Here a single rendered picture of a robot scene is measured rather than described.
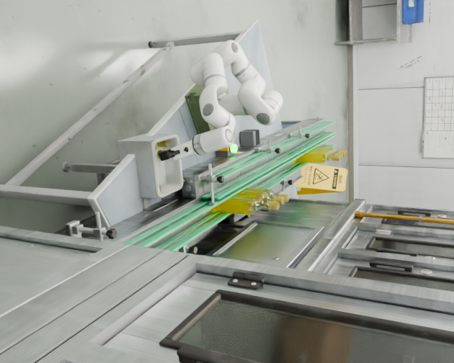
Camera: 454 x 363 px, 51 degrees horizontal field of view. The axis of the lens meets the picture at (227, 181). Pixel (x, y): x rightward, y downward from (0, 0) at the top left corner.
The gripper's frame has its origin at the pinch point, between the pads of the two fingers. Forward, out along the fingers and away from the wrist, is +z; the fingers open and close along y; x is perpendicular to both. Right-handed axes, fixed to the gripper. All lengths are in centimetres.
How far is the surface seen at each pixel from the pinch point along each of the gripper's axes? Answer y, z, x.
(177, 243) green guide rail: -13.6, -1.6, -31.3
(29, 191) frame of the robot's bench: -26, 50, 3
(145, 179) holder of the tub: -7.9, 7.5, -6.3
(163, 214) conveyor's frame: -10.4, 3.2, -20.5
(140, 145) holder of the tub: -7.5, 4.8, 6.7
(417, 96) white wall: 609, -3, -56
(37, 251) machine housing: -80, -18, -8
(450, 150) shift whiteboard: 605, -27, -145
